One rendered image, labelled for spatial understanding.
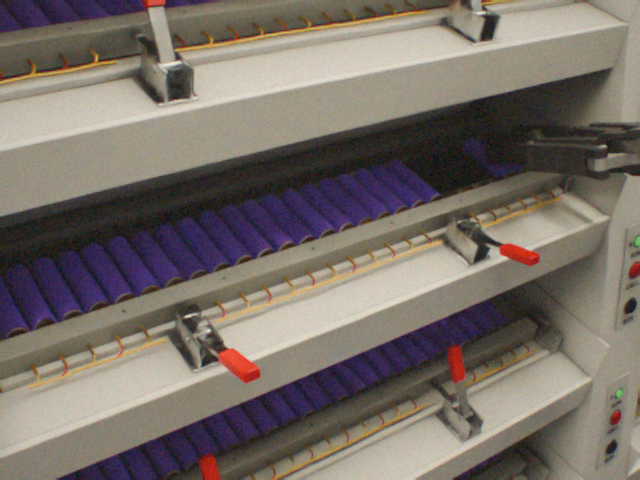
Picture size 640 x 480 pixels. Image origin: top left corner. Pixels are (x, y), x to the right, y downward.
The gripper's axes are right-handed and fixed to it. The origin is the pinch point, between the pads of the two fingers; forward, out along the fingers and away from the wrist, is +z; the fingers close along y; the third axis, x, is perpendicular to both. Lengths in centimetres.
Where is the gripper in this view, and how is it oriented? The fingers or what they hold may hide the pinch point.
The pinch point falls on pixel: (526, 144)
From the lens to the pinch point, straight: 81.0
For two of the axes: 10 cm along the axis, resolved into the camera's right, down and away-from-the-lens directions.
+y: -8.2, 2.7, -5.1
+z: -5.5, -1.2, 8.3
